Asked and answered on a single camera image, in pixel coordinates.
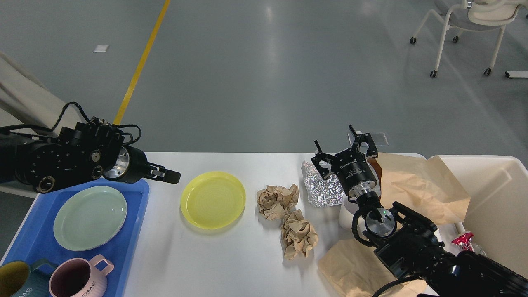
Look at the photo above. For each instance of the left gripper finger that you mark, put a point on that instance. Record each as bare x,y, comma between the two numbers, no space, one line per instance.
156,169
164,175

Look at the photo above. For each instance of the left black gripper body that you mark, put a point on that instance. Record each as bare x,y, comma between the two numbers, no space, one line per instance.
130,167

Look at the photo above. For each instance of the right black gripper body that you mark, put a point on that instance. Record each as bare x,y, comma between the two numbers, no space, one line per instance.
354,173

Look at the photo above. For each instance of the yellow plastic plate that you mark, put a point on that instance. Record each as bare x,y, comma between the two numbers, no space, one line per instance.
213,200

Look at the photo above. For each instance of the pink ceramic mug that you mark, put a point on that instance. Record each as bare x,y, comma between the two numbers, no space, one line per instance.
78,277

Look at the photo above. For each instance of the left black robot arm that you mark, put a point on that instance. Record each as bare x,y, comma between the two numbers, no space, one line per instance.
92,149

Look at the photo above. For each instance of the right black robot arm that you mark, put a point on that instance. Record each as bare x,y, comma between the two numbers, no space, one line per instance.
404,240

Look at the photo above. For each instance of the right floor socket plate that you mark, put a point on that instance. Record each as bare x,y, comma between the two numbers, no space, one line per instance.
380,139

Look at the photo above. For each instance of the crumpled aluminium foil sheet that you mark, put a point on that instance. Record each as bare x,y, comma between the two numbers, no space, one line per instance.
321,193

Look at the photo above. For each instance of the upright white paper cup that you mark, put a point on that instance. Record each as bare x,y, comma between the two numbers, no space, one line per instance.
346,213

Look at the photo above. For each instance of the upper crumpled brown paper ball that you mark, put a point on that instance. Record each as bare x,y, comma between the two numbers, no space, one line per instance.
274,202

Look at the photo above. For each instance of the crumpled brown paper ball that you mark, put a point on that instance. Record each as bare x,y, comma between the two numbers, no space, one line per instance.
299,235
274,202

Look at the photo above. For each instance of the light green plate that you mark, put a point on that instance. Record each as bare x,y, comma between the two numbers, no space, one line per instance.
90,218

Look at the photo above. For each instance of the large brown paper bag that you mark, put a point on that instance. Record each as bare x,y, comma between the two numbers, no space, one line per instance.
426,186

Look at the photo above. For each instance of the lower crumpled brown paper ball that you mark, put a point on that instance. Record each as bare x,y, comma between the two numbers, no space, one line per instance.
299,235

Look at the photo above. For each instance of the beige fabric cover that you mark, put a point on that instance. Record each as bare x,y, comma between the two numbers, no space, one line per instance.
25,100

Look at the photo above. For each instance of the crushed red can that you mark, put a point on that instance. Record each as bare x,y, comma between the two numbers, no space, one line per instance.
463,240

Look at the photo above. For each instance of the white plastic bin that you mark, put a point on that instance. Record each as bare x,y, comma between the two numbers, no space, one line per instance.
497,214

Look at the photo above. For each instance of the white floor bar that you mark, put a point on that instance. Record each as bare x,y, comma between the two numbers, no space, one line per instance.
516,74

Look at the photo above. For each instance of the blue and yellow mug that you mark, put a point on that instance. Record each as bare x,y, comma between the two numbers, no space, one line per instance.
20,279

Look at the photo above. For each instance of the white office chair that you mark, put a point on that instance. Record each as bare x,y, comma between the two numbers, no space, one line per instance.
471,16

